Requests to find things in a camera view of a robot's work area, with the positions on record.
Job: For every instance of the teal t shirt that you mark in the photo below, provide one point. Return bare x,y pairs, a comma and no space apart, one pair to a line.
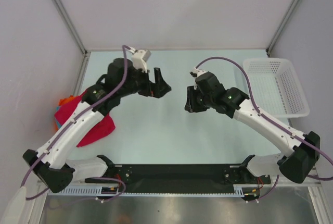
57,123

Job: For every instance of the slotted cable duct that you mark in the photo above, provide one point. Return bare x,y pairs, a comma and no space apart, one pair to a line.
248,189
90,190

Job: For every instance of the white perforated plastic basket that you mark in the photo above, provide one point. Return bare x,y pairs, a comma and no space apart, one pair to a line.
276,87

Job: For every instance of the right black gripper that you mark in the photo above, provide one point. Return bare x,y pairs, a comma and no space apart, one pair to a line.
191,106

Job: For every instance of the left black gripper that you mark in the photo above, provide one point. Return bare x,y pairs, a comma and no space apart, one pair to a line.
156,89

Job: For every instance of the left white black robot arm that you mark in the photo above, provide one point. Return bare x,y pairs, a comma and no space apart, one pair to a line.
50,162

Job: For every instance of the orange t shirt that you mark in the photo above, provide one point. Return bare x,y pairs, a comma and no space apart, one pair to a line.
65,100

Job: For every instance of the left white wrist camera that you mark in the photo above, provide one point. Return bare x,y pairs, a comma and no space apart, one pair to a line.
140,58

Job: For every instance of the left slotted cable duct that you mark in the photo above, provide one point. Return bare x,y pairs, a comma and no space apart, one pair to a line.
90,190

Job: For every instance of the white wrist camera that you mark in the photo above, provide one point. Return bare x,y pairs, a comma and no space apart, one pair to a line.
140,58
197,72

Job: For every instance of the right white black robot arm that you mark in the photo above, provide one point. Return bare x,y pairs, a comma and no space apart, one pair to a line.
298,151

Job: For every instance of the red t shirt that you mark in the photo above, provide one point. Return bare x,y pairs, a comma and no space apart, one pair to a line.
99,131

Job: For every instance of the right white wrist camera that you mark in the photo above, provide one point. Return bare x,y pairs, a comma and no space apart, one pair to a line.
197,72

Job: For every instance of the right slotted cable duct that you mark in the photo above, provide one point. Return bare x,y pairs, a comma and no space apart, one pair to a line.
248,189

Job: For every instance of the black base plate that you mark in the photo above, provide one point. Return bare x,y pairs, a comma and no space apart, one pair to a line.
183,178

